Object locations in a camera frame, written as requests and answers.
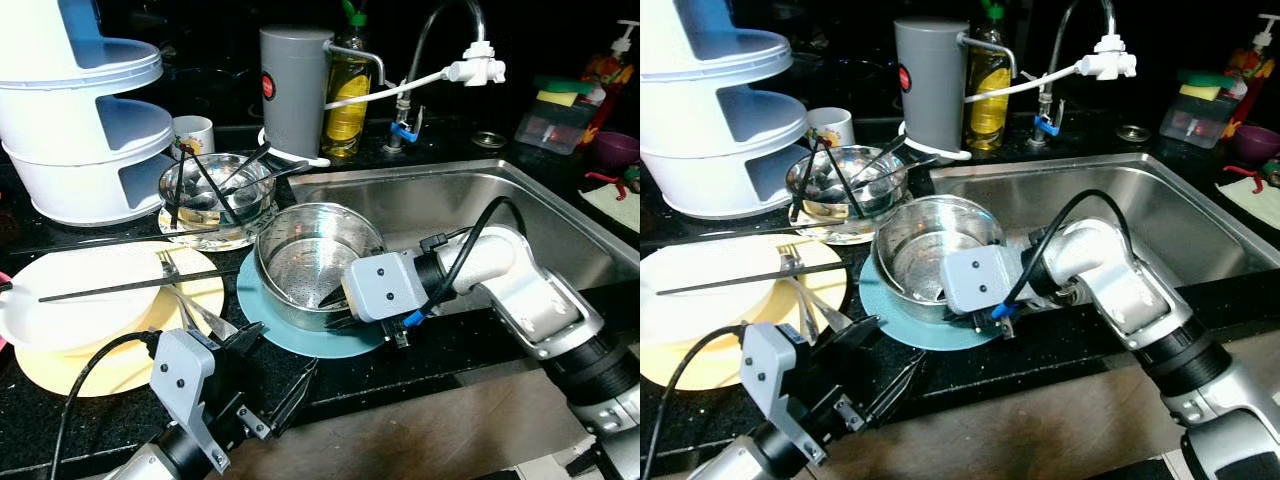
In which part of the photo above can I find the large steel pot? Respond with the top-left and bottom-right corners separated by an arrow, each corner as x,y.
872,195 -> 1006,326
253,202 -> 386,333

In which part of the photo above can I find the pale yellow round plate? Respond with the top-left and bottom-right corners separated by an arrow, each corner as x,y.
15,240 -> 226,398
640,235 -> 849,391

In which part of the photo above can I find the colourful pump bottle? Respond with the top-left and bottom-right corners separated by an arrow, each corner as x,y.
1228,15 -> 1280,136
585,20 -> 641,146

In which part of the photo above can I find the white printed mug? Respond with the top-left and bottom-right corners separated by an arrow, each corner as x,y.
172,115 -> 216,161
805,106 -> 856,151

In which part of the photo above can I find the chrome gooseneck faucet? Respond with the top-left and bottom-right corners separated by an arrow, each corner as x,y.
1030,0 -> 1116,146
388,0 -> 488,153

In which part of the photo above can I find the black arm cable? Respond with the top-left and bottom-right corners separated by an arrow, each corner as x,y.
640,323 -> 751,480
48,330 -> 161,480
1000,188 -> 1136,311
405,195 -> 531,326

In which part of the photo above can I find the pale dish cloth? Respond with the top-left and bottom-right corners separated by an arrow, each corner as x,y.
580,182 -> 641,233
1215,180 -> 1280,231

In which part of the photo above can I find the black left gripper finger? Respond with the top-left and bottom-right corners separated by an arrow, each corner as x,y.
872,352 -> 926,426
268,358 -> 321,436
225,320 -> 269,353
830,315 -> 881,348

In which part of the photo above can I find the red and green scrubber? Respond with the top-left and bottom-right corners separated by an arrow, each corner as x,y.
1220,160 -> 1280,191
585,165 -> 641,196

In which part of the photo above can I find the yellow dish soap bottle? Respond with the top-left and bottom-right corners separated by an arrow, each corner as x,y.
962,0 -> 1011,153
322,0 -> 373,159

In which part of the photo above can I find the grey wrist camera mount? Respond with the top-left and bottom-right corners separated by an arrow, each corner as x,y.
740,322 -> 831,466
150,328 -> 236,476
343,250 -> 431,323
940,243 -> 1031,317

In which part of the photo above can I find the white tiered plastic container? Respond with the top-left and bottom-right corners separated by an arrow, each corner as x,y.
640,0 -> 809,219
0,0 -> 174,226

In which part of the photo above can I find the yellow and green sponge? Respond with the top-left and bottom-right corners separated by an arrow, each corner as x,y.
533,75 -> 596,109
1178,68 -> 1241,101

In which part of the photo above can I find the clear glass plate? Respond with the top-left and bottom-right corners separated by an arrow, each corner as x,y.
785,200 -> 906,246
158,205 -> 276,251

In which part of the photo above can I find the purple cup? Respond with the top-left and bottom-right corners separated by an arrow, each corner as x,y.
1230,125 -> 1280,166
595,130 -> 641,169

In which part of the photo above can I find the steel cutlery piece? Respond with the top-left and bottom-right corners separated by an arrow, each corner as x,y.
225,145 -> 273,196
870,152 -> 941,186
240,160 -> 311,196
850,135 -> 906,186

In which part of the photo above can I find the clear plastic sponge holder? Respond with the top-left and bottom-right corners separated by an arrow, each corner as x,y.
515,95 -> 601,156
1160,85 -> 1241,149

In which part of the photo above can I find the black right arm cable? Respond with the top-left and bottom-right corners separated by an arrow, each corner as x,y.
405,195 -> 531,326
1000,188 -> 1136,311

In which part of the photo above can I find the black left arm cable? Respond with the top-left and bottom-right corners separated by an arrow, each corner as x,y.
48,330 -> 161,480
640,323 -> 751,480

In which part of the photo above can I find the steel fork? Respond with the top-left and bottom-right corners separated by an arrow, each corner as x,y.
778,243 -> 856,336
155,250 -> 241,341

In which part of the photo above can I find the black chopstick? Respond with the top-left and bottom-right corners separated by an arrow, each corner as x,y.
795,135 -> 823,221
188,148 -> 239,229
168,143 -> 196,228
815,140 -> 866,221

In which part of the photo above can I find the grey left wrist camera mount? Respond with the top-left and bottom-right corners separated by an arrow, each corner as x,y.
740,322 -> 831,466
150,328 -> 236,476

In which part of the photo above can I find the grey cylindrical water filter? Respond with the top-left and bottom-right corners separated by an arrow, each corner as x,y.
893,17 -> 1019,161
258,26 -> 386,166

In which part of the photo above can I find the small steel bowl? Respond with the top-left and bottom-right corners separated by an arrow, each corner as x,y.
785,145 -> 909,223
158,153 -> 278,231

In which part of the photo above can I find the stainless steel sink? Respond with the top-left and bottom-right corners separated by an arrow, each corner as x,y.
928,152 -> 1280,301
285,158 -> 641,316

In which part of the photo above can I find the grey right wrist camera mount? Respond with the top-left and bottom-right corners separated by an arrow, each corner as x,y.
343,250 -> 431,323
940,243 -> 1031,317

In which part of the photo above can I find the long thin dark knife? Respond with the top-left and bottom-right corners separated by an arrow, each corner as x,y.
38,268 -> 236,303
655,262 -> 861,297

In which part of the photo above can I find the white faucet diverter with hose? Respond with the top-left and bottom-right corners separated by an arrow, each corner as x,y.
325,40 -> 508,111
965,33 -> 1139,104

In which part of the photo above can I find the teal round plate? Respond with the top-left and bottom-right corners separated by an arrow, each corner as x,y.
236,245 -> 391,359
858,245 -> 1006,353

